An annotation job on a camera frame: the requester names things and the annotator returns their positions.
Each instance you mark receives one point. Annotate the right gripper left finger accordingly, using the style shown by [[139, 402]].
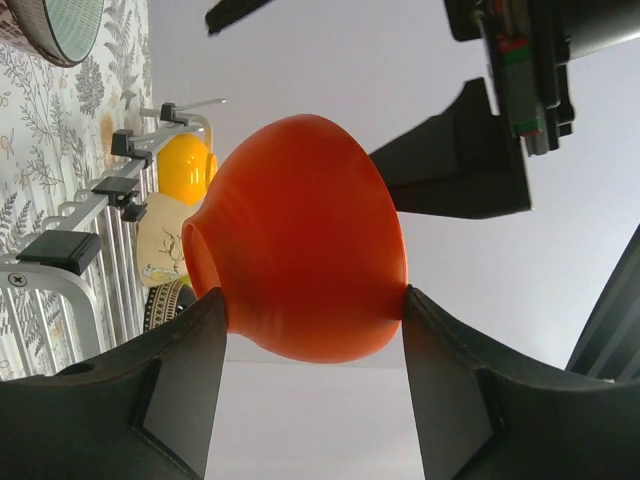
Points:
[[144, 410]]

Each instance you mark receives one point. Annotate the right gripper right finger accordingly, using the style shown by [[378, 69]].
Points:
[[485, 411]]

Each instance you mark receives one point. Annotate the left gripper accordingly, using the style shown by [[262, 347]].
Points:
[[463, 163]]

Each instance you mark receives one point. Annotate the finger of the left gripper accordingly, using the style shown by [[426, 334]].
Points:
[[228, 12]]

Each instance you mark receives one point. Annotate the light teal bowl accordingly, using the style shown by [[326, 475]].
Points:
[[72, 28]]

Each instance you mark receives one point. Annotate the orange bowl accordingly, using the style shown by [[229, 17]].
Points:
[[300, 234]]

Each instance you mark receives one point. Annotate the brown floral pattern bowl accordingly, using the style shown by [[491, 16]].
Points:
[[13, 34]]

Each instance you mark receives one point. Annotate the metal dish rack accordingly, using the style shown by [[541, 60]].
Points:
[[71, 290]]

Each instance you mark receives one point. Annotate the black gold rimmed bowl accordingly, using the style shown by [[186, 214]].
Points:
[[166, 301]]

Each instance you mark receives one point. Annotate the yellow bowl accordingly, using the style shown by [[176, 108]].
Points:
[[185, 168]]

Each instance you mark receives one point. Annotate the cream bird pattern bowl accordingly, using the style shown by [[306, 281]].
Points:
[[159, 254]]

